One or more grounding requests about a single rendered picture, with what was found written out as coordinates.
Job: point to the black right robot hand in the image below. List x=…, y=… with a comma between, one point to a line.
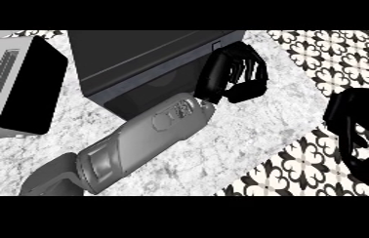
x=349, y=125

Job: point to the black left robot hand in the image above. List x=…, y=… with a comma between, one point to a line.
x=236, y=74

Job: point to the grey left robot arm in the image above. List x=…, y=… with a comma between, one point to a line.
x=140, y=138

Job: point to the dark grey microwave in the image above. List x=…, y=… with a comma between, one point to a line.
x=150, y=66

